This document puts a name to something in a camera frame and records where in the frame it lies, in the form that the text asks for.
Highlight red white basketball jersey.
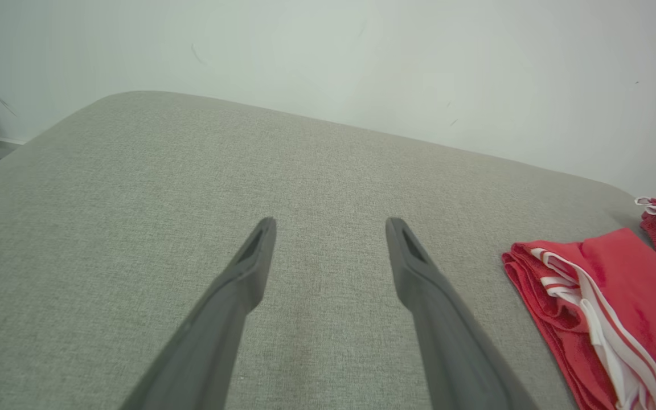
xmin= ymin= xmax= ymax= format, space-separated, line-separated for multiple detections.
xmin=502 ymin=228 xmax=656 ymax=410

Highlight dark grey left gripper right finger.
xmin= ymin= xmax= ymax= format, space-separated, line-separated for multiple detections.
xmin=385 ymin=217 xmax=539 ymax=410

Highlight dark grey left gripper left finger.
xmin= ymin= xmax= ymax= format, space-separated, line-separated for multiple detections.
xmin=120 ymin=217 xmax=277 ymax=410

